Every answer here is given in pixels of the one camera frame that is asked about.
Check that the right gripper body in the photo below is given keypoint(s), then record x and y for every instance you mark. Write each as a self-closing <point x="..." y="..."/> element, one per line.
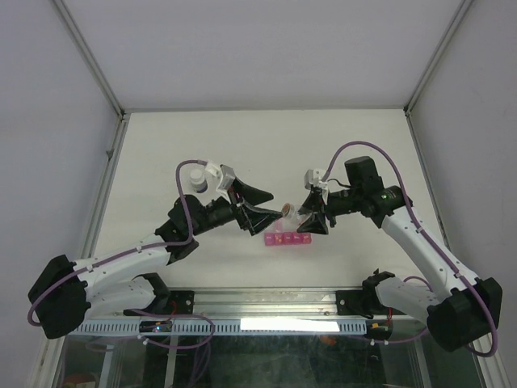
<point x="340" y="203"/>

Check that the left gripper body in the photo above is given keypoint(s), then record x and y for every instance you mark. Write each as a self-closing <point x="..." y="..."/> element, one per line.
<point x="235" y="204"/>

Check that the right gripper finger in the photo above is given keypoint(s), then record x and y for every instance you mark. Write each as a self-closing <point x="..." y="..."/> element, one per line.
<point x="313" y="204"/>
<point x="314" y="224"/>

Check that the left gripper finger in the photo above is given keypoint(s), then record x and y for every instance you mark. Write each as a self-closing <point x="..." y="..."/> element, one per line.
<point x="251" y="195"/>
<point x="256" y="220"/>

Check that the clear glass pill bottle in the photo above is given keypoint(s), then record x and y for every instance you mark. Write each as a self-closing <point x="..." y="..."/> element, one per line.
<point x="298" y="215"/>

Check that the pink pill organizer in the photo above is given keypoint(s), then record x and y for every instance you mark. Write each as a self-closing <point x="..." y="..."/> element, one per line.
<point x="278" y="235"/>

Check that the white blue pill bottle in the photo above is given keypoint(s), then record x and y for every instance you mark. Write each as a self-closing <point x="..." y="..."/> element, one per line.
<point x="198" y="181"/>

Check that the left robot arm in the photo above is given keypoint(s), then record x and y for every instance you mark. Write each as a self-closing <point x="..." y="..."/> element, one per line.
<point x="68" y="292"/>

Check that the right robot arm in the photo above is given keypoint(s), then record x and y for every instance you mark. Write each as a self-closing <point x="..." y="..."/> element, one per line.
<point x="457" y="306"/>

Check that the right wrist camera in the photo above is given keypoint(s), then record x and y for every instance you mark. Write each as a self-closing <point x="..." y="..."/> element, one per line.
<point x="314" y="179"/>

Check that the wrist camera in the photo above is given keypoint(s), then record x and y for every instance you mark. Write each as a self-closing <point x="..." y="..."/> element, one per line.
<point x="314" y="179"/>
<point x="223" y="174"/>

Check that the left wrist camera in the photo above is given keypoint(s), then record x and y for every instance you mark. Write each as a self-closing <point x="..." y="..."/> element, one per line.
<point x="223" y="174"/>

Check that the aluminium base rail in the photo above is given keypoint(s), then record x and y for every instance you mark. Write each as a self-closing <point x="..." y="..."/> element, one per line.
<point x="262" y="301"/>

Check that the white slotted cable duct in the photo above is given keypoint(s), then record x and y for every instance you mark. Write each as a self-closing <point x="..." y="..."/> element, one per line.
<point x="244" y="326"/>

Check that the right aluminium frame post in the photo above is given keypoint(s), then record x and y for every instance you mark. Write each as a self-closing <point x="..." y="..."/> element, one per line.
<point x="449" y="33"/>

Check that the aluminium frame post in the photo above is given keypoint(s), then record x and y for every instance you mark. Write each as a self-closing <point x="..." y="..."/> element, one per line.
<point x="65" y="16"/>
<point x="449" y="33"/>

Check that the left aluminium frame post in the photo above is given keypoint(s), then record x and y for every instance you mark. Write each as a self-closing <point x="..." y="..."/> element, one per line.
<point x="65" y="16"/>

